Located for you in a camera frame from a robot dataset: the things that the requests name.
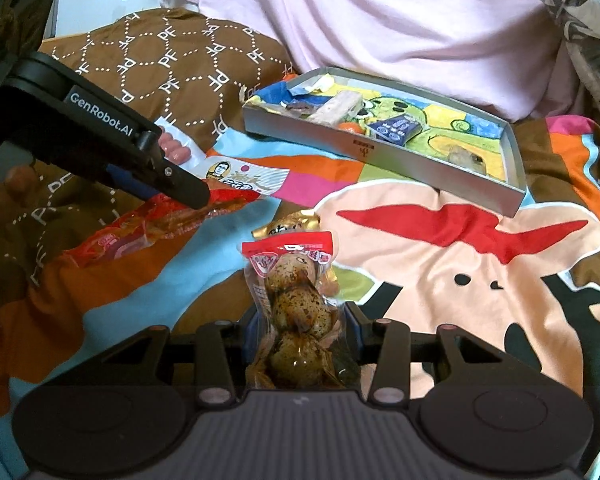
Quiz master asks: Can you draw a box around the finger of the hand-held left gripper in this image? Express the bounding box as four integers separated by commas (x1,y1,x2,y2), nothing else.
140,132,212,211
105,162,156,197

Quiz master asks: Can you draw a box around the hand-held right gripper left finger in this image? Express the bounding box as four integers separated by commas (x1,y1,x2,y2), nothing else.
97,310,258,407

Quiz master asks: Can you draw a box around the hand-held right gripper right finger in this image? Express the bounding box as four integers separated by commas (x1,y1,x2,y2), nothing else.
342,305,501,406

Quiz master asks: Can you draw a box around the quail egg packet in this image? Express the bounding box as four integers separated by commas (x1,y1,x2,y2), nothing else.
241,230,361,391

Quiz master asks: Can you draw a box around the cream header tofu packet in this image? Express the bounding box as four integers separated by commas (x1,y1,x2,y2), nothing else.
145,156,292,241

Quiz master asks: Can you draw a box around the dark dried plum packet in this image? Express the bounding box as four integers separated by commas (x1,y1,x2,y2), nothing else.
282,100,316,117

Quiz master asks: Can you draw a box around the grey metal tray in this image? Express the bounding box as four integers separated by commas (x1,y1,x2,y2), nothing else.
241,66,528,217

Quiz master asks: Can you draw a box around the navy stick packet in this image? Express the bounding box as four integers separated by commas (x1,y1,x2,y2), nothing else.
367,114,423,147

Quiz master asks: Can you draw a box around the brown snack packet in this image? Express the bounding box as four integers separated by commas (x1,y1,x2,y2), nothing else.
447,142,488,173

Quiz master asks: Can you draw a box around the person's left hand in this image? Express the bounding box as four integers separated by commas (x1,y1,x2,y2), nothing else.
2,166,38,200

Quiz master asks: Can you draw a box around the pink sausage packet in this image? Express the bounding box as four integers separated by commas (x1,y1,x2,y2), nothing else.
155,115,206,179

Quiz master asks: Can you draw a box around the red clear snack packet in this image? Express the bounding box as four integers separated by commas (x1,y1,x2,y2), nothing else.
60,210,181,267

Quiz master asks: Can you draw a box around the cartoon printed blanket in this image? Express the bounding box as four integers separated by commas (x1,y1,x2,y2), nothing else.
0,115,600,480

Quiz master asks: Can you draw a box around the brown patterned blanket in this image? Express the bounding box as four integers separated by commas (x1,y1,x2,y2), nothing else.
0,7,298,321

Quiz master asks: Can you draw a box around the gold snack packet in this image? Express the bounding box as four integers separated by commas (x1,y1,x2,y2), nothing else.
251,211,322,242

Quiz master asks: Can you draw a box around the crumpled blue yellow wrapper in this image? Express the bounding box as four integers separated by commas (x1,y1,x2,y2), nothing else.
245,80,311,116

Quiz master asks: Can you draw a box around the beige nougat bar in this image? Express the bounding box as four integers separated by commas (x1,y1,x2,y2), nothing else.
310,91,366,125

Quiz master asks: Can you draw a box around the pink cloth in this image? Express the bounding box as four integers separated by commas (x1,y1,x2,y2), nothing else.
157,0,581,123

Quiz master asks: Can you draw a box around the camouflage cloth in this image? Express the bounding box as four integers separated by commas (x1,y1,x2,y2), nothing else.
532,0,600,111

